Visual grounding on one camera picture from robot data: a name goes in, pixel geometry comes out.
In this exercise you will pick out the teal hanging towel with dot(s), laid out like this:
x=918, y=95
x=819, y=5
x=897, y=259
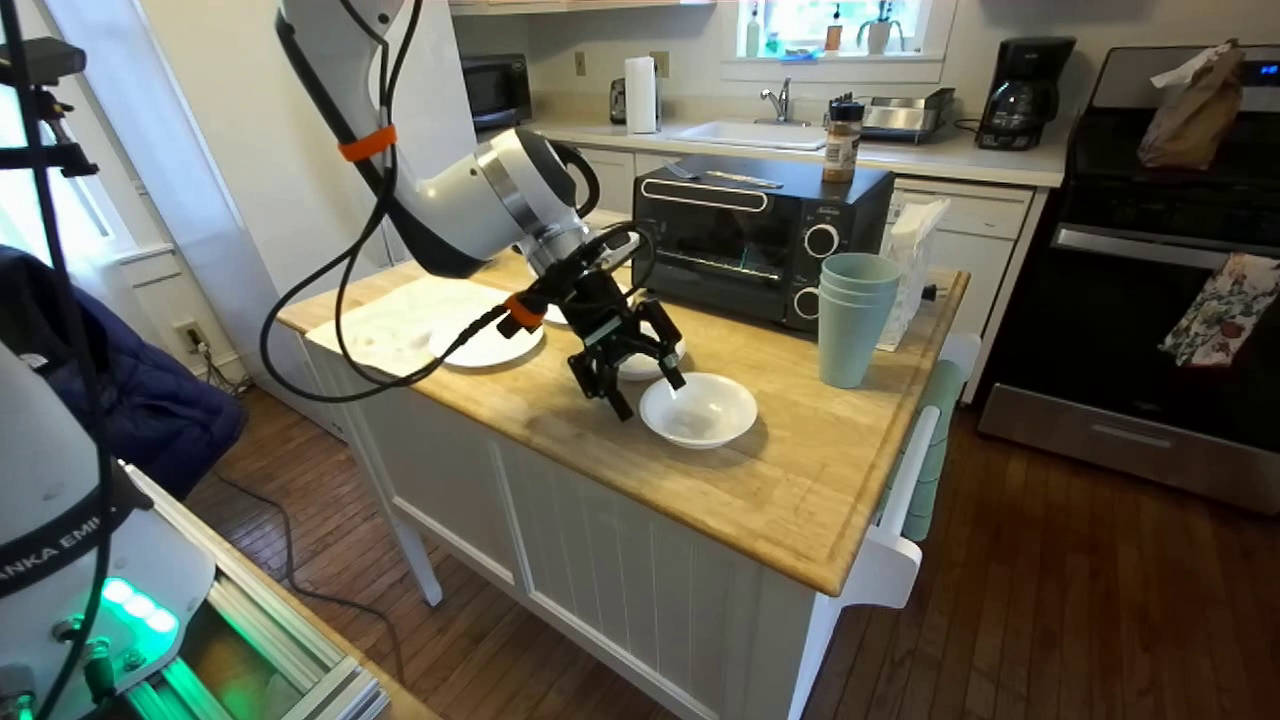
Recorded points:
x=934, y=454

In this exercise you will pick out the clear plastic container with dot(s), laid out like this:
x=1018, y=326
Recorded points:
x=922, y=255

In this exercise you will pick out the black camera stand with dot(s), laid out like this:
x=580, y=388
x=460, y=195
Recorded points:
x=41, y=62

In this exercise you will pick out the aluminium frame rail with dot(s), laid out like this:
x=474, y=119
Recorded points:
x=293, y=666

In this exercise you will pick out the black coffee maker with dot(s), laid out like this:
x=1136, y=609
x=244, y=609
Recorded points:
x=1026, y=95

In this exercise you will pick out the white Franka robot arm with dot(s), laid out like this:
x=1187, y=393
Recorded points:
x=467, y=207

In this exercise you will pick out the glass electric kettle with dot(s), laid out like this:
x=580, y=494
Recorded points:
x=591, y=182

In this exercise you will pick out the brown paper bag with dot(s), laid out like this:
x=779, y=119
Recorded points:
x=1190, y=119

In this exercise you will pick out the white kitchen island cart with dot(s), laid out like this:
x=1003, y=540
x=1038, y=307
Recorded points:
x=625, y=587

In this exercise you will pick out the spice jar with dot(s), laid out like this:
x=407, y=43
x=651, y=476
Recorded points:
x=842, y=143

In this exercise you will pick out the dark blue jacket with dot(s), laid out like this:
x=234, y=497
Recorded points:
x=135, y=403

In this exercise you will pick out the floral dish towel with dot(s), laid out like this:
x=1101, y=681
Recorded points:
x=1220, y=314

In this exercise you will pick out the chrome sink faucet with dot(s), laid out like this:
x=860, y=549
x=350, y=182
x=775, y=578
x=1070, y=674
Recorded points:
x=782, y=100

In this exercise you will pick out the white paper towel roll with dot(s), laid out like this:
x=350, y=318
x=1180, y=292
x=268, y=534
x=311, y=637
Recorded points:
x=641, y=95

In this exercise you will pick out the black stainless stove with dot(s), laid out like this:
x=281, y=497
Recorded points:
x=1133, y=321

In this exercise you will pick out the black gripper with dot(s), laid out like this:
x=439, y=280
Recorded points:
x=611, y=326

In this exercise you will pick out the black toaster oven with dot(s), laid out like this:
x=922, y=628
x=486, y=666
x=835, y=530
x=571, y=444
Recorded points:
x=745, y=242

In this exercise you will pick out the white wall outlet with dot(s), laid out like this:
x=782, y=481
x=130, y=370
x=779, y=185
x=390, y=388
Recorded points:
x=193, y=343

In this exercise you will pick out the silver toaster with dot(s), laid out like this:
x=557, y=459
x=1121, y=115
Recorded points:
x=905, y=119

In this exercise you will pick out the white paper sheet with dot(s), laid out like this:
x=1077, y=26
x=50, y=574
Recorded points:
x=385, y=321

